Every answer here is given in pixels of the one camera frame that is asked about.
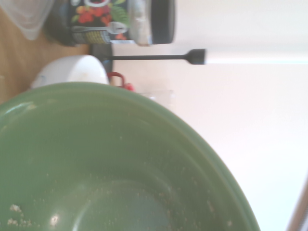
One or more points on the green ceramic bowl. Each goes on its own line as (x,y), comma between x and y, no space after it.
(96,156)

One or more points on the red mug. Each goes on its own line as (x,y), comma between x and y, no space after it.
(129,86)

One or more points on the black candle holder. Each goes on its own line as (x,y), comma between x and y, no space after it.
(149,57)

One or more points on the white bowl with swirl pattern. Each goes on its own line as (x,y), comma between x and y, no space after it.
(72,69)

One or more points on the dark-lidded jar with floral label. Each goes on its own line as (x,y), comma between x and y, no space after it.
(96,19)

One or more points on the tall white taper candle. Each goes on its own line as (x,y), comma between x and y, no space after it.
(252,59)

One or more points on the clear plastic lid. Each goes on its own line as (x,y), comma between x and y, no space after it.
(24,14)

